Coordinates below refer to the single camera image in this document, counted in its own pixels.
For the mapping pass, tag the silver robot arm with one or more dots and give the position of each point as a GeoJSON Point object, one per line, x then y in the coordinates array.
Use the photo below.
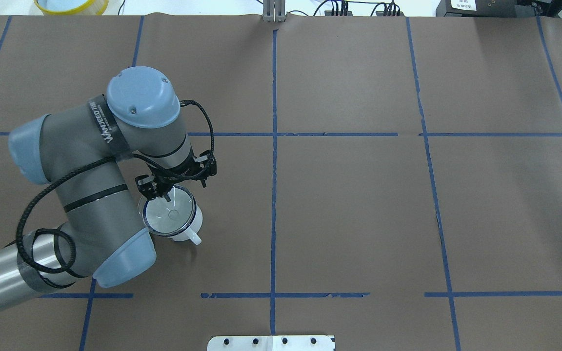
{"type": "Point", "coordinates": [85, 223]}

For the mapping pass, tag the yellow tape roll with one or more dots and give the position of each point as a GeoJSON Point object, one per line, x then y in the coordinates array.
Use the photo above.
{"type": "Point", "coordinates": [72, 7]}

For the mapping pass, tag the white camera pillar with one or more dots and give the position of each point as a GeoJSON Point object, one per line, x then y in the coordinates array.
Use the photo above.
{"type": "Point", "coordinates": [272, 343]}

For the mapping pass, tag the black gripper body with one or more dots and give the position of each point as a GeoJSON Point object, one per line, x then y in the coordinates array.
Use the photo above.
{"type": "Point", "coordinates": [162, 185]}

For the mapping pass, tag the clear plastic funnel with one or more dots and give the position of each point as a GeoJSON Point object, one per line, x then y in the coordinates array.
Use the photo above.
{"type": "Point", "coordinates": [169, 212]}

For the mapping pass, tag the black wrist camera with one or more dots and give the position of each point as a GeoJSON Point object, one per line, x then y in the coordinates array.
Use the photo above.
{"type": "Point", "coordinates": [208, 164]}

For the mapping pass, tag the aluminium frame post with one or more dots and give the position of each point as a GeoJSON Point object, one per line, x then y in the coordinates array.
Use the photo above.
{"type": "Point", "coordinates": [273, 10]}

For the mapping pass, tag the black computer box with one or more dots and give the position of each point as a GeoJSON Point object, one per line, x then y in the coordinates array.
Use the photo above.
{"type": "Point", "coordinates": [484, 9]}

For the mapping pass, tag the white enamel cup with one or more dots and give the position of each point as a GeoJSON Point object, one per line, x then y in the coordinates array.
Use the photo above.
{"type": "Point", "coordinates": [188, 226]}

